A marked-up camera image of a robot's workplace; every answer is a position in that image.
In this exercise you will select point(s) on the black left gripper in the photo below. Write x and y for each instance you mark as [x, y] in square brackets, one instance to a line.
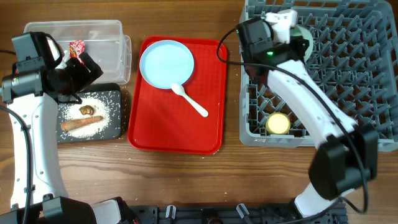
[84, 76]

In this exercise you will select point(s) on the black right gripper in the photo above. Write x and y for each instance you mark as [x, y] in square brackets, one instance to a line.
[296, 46]

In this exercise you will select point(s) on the light green cup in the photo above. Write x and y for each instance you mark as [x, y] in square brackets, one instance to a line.
[300, 31]

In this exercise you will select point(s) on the red snack wrapper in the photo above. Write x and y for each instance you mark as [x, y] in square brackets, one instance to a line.
[76, 48]

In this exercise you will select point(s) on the brown food scrap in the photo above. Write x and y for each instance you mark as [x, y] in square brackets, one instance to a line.
[87, 110]

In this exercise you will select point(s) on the pile of white rice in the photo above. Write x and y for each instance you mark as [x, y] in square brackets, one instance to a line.
[87, 130]

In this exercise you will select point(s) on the yellow plastic cup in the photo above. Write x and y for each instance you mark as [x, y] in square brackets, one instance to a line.
[278, 123]

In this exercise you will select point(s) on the white plastic spoon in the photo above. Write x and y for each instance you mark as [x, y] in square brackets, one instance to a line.
[179, 90]

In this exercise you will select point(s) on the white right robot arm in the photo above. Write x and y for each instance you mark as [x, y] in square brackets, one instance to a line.
[346, 157]

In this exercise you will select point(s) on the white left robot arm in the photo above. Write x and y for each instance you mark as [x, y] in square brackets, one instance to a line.
[31, 96]

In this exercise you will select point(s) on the grey dishwasher rack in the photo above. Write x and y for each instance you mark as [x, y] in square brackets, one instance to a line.
[354, 61]

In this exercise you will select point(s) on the clear plastic bin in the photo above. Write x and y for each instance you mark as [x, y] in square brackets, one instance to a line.
[104, 42]

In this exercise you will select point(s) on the light blue plate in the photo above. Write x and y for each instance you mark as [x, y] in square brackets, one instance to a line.
[166, 62]

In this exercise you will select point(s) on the red serving tray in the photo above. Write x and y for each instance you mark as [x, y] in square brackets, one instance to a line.
[160, 120]

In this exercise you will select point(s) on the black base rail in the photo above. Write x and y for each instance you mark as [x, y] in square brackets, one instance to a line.
[266, 214]

